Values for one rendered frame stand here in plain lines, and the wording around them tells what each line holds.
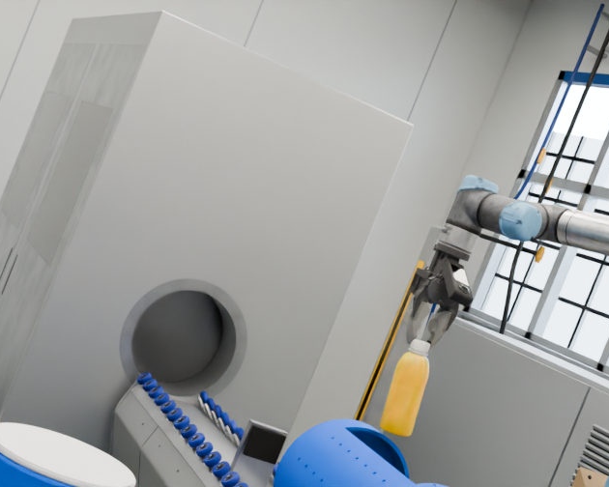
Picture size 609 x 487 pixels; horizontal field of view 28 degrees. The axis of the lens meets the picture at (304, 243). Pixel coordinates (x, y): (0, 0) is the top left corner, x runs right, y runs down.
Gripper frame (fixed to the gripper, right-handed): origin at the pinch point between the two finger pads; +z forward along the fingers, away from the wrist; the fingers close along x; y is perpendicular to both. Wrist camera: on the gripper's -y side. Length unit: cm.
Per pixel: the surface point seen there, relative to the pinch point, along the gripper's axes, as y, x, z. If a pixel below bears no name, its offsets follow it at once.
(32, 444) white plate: -8, 68, 41
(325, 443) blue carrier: 1.1, 10.8, 25.9
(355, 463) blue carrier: -12.8, 10.3, 25.4
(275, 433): 52, -1, 36
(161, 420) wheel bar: 98, 11, 51
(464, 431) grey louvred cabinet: 174, -129, 35
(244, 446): 54, 4, 42
